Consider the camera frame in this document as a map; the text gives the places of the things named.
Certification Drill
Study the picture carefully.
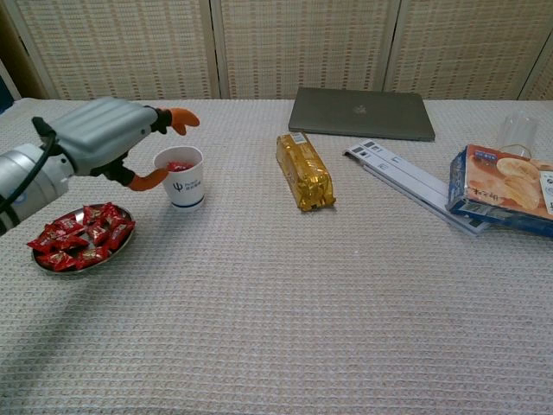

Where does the woven bamboo screen panel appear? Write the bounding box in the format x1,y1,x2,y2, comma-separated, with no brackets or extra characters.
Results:
518,34,553,101
211,0,401,101
384,0,553,101
12,0,221,101

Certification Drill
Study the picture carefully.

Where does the brown wooden post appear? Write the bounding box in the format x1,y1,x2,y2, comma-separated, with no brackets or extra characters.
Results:
0,3,47,99

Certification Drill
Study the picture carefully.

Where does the plate of red candies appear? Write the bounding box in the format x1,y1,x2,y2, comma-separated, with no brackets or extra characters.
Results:
26,201,137,271

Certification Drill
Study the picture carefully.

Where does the gold foil biscuit pack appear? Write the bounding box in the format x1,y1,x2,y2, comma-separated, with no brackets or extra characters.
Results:
276,131,337,213

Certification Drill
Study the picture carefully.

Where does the woven pale tablecloth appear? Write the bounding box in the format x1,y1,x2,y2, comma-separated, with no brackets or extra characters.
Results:
0,97,553,415

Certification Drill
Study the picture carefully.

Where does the white paper cup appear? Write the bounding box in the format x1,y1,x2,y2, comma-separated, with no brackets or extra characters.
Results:
153,145,205,213

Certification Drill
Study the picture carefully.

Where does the left robot hand silver orange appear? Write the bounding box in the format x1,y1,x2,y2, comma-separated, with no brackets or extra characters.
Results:
50,97,201,193

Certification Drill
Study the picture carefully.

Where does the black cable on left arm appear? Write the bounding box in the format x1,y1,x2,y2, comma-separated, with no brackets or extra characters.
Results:
0,115,60,213

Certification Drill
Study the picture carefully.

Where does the grey closed laptop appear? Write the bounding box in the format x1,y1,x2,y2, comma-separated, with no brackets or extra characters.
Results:
288,86,436,143

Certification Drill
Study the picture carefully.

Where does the orange blue cracker box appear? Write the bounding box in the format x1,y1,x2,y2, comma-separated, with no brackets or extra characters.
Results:
444,144,553,239

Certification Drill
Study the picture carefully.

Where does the long flat white box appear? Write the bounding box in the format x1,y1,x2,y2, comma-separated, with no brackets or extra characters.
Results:
343,145,492,237
353,140,451,204

